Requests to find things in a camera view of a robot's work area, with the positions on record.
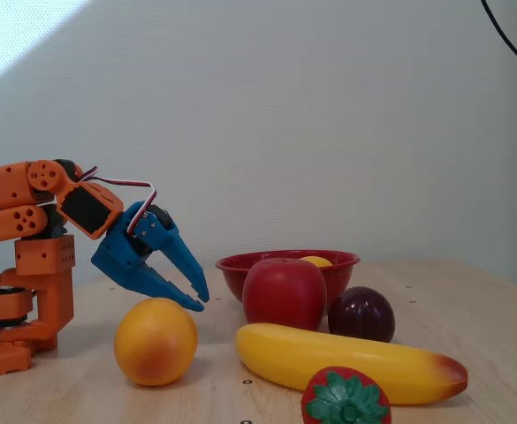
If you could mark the red speckled bowl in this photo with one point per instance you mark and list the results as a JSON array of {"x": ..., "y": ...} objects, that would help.
[{"x": 342, "y": 269}]

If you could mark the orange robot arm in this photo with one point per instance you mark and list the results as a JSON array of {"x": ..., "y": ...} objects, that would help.
[{"x": 46, "y": 256}]

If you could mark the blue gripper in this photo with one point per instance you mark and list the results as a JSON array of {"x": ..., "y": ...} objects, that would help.
[{"x": 118, "y": 256}]

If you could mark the yellow plastic banana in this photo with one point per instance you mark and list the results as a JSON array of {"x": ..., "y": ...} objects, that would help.
[{"x": 351, "y": 362}]

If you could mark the dark purple plastic plum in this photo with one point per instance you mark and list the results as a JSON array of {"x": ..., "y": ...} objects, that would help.
[{"x": 362, "y": 313}]

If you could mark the yellow plastic lemon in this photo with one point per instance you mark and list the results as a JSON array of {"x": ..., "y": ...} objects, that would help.
[{"x": 315, "y": 261}]

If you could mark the red plastic strawberry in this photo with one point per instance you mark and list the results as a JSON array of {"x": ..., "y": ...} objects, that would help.
[{"x": 351, "y": 397}]

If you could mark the red plastic apple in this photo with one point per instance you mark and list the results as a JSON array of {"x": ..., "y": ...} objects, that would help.
[{"x": 284, "y": 291}]

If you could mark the orange plastic peach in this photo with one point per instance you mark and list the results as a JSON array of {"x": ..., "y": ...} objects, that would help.
[{"x": 156, "y": 342}]

